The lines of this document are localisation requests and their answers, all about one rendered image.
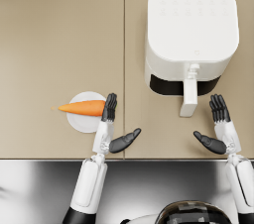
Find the orange carrot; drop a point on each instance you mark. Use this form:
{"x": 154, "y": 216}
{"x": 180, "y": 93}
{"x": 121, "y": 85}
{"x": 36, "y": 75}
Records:
{"x": 84, "y": 107}

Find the pale white air fryer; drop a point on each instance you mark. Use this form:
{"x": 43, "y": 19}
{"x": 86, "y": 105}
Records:
{"x": 191, "y": 29}

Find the small white round plate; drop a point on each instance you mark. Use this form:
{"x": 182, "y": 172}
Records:
{"x": 81, "y": 124}

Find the dark round robot body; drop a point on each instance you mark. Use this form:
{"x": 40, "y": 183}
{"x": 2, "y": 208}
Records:
{"x": 193, "y": 214}

